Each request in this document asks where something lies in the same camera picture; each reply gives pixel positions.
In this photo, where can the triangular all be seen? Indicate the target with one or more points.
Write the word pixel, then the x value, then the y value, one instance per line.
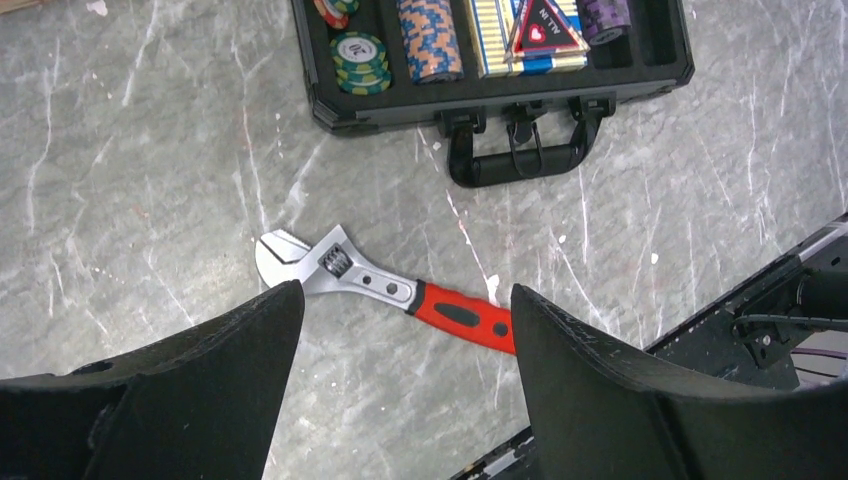
pixel 541 28

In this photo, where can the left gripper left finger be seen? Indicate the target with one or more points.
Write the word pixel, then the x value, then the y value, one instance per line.
pixel 200 404

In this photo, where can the green poker chip top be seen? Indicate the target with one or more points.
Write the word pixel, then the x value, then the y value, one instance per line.
pixel 358 52

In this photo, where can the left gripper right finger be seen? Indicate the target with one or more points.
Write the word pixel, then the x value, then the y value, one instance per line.
pixel 600 408

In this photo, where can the blue orange chip stack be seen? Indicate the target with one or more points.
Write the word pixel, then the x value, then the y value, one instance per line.
pixel 430 41

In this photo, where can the green poker chip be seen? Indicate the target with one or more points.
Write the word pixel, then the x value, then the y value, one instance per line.
pixel 364 89
pixel 358 52
pixel 372 77

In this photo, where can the purple chip stack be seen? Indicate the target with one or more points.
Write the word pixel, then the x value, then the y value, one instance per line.
pixel 604 21

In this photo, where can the blue texas holdem card box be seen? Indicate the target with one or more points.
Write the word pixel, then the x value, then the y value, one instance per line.
pixel 493 26

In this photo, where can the red poker chip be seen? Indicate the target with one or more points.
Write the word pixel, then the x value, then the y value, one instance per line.
pixel 331 15
pixel 347 7

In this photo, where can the green poker chip bottom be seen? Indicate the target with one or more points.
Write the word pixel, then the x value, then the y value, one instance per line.
pixel 364 89

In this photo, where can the red handled adjustable wrench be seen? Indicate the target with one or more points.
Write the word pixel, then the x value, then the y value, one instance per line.
pixel 335 265

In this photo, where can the black poker set case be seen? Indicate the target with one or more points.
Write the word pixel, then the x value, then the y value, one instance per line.
pixel 651 61

